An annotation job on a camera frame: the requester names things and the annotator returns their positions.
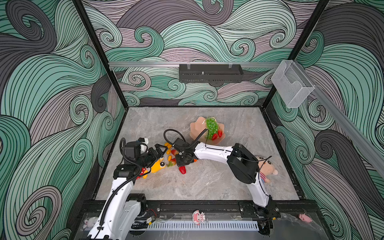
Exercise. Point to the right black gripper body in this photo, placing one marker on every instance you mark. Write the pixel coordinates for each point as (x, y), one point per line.
(181, 159)

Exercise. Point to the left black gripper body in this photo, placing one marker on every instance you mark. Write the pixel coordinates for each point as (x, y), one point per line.
(146, 159)

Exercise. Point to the pink scalloped fruit bowl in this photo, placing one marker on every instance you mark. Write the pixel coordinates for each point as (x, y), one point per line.
(199, 125)

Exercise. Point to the green fake grape bunch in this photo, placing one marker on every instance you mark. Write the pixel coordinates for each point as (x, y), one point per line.
(213, 127)

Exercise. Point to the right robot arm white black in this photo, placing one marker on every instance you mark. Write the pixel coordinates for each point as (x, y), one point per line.
(244, 165)

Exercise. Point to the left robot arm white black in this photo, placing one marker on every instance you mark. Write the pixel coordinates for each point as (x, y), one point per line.
(121, 209)

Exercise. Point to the pale fake strawberry upper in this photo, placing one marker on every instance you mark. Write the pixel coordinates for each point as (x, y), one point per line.
(174, 152)

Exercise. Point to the pale fake strawberry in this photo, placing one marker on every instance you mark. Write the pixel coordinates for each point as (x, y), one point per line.
(172, 162)
(174, 152)

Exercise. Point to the pale fake strawberry lower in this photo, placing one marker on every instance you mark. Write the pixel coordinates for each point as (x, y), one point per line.
(172, 162)

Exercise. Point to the pink pig figurine centre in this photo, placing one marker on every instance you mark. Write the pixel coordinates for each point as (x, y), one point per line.
(198, 217)

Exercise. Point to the pink pig figurine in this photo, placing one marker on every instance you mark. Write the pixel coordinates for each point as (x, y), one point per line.
(305, 218)
(198, 217)

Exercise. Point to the pink boy plush doll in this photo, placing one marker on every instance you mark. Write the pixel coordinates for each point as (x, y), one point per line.
(266, 168)

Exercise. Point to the white rabbit figurine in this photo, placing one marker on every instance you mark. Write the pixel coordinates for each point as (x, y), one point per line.
(89, 223)

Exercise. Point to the pink pig figurine right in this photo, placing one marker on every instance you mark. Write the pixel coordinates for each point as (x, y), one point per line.
(305, 218)

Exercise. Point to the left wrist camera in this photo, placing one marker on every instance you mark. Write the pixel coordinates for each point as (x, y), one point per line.
(134, 149)

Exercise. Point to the white slotted cable duct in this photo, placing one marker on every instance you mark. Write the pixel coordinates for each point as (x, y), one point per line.
(206, 226)

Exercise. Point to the black wall tray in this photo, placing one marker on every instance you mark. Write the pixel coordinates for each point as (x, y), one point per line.
(216, 74)

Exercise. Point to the aluminium rail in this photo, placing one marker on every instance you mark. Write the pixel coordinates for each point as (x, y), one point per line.
(166, 64)

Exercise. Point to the clear acrylic wall box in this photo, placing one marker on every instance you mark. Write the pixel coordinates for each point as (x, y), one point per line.
(292, 83)

